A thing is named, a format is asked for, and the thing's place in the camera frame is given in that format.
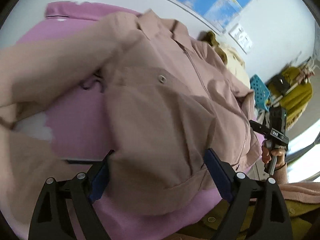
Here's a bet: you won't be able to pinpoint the dusty pink jacket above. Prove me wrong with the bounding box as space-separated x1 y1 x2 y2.
1 11 261 239

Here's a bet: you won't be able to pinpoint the right forearm pink sleeve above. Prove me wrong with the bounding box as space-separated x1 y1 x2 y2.
272 165 320 204

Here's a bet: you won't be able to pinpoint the mustard yellow hanging clothes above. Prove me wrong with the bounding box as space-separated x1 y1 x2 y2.
267 65 315 131

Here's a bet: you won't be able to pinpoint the person right hand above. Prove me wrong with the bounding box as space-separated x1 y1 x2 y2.
261 140 286 170

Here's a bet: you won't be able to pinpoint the blue perforated plastic basket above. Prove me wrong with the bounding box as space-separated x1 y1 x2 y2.
250 74 271 112

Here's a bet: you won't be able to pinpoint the cream yellow garment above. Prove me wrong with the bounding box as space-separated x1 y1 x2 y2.
214 43 251 88

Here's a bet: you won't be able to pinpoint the pink floral bed sheet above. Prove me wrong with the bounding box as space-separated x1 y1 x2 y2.
16 2 249 239

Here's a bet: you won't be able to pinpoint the olive green garment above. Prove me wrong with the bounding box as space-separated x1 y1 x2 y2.
200 31 228 65

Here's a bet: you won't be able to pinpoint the white wall socket panel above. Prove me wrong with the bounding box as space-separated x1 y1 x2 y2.
229 23 253 54

